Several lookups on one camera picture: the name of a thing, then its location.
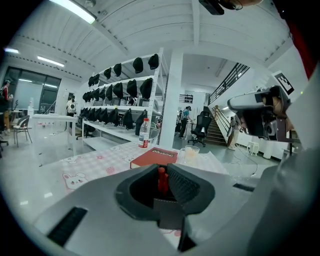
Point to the dark framed glass window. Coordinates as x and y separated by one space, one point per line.
30 85

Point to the white table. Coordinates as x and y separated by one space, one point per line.
55 117

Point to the person's right forearm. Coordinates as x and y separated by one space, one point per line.
289 123

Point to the round smoke detector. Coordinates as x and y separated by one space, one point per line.
90 2

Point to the person's head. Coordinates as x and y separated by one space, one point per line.
250 2

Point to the clear water bottle red label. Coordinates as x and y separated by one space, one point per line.
144 135

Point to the person's right hand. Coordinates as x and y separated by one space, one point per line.
277 107

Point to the white plastic stool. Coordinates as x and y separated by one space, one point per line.
252 145

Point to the black office chair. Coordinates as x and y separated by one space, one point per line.
201 122

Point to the row of black bags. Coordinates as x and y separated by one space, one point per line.
131 87

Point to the staircase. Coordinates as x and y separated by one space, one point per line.
217 130

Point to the person's red shirt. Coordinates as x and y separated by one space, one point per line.
302 50

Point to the clear glass cup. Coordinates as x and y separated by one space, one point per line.
190 155

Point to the black and white chair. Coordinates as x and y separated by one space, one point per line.
21 122

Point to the red book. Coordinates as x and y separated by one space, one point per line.
155 157

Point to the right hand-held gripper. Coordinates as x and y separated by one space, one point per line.
283 82

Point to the black balcony railing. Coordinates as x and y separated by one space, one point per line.
230 80

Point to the white square pillar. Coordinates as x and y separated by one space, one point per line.
170 100

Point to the black wall-mounted rack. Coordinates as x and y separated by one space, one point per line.
186 98

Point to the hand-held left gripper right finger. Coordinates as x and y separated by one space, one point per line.
220 200

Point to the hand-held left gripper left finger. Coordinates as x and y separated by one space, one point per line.
100 212

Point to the black head-worn camera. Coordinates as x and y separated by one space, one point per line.
211 7

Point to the white metal shelf rack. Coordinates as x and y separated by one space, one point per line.
100 143

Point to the small red object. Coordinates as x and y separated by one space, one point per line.
162 182

